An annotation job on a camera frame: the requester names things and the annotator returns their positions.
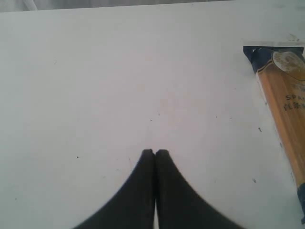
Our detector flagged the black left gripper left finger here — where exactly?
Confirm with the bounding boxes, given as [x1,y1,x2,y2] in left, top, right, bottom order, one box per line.
[76,149,155,229]

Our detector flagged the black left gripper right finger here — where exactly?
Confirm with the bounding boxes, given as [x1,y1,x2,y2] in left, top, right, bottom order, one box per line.
[155,149,241,229]

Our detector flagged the spaghetti packet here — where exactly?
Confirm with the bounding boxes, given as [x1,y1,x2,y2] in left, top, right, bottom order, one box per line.
[242,41,305,218]

